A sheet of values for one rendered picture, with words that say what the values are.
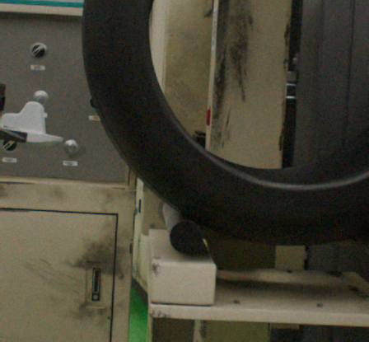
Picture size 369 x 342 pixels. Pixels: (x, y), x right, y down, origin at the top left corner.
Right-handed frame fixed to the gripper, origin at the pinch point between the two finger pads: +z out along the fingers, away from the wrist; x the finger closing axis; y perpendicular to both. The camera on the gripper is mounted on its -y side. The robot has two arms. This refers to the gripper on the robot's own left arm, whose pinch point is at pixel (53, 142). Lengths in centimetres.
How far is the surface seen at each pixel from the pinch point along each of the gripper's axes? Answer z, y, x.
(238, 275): 32.5, -17.2, 17.9
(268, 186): 30.1, 0.2, -13.0
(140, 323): 32, -98, 330
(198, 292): 23.8, -16.3, -8.8
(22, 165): -11, -10, 68
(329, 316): 42.5, -16.6, -8.8
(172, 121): 15.9, 6.4, -12.9
